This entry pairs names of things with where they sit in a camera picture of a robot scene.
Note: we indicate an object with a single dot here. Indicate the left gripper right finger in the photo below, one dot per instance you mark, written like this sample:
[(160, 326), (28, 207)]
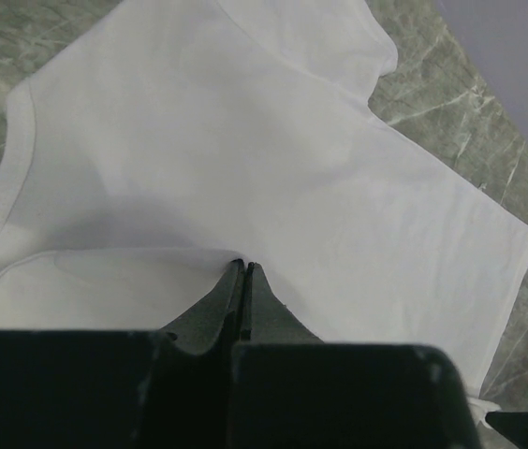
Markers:
[(331, 395)]

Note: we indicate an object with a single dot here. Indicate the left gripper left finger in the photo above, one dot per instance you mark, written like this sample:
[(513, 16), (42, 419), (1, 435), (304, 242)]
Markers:
[(167, 388)]

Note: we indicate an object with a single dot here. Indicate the white t-shirt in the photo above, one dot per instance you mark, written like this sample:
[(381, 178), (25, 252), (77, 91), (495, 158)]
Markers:
[(175, 136)]

